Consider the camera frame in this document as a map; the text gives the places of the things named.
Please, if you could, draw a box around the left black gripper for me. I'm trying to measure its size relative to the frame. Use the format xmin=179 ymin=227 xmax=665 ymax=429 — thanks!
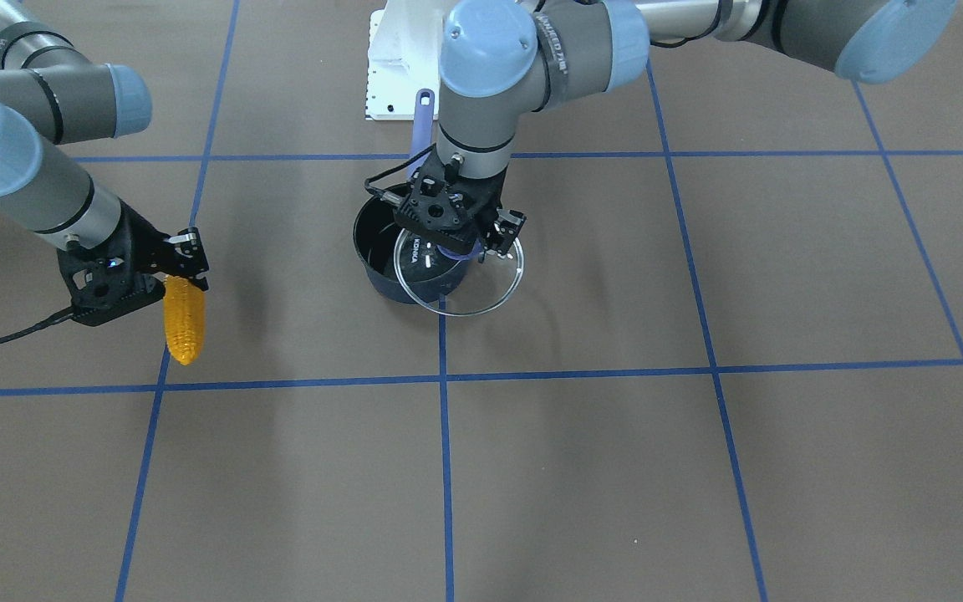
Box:
xmin=394 ymin=147 xmax=527 ymax=262

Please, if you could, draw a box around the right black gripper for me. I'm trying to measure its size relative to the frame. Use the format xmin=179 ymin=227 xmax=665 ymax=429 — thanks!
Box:
xmin=58 ymin=203 xmax=209 ymax=327

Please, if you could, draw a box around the yellow toy corn cob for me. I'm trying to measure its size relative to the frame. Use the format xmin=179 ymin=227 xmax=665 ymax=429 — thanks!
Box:
xmin=163 ymin=275 xmax=206 ymax=365

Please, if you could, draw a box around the glass pot lid blue knob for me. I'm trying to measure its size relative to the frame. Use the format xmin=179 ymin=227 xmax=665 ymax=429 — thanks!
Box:
xmin=394 ymin=224 xmax=524 ymax=317

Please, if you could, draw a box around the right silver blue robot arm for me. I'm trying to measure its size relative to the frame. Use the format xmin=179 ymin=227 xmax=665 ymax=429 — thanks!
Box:
xmin=0 ymin=1 xmax=209 ymax=325

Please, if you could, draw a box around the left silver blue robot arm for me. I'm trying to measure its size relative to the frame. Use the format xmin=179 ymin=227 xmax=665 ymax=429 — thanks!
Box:
xmin=391 ymin=1 xmax=956 ymax=257

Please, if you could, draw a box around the dark blue saucepan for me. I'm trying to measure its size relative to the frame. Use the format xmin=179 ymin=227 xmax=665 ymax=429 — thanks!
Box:
xmin=353 ymin=89 xmax=482 ymax=304

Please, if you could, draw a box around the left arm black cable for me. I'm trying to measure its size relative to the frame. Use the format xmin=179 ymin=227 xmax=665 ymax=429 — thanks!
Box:
xmin=364 ymin=146 xmax=436 ymax=206

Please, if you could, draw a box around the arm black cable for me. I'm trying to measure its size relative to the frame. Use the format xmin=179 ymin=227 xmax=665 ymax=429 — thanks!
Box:
xmin=0 ymin=305 xmax=77 ymax=352
xmin=364 ymin=146 xmax=436 ymax=206

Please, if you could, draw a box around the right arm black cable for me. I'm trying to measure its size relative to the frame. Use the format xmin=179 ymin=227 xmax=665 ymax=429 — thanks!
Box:
xmin=0 ymin=305 xmax=77 ymax=352

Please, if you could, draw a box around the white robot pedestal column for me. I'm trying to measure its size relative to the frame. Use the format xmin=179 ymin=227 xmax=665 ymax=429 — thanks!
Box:
xmin=364 ymin=1 xmax=455 ymax=120

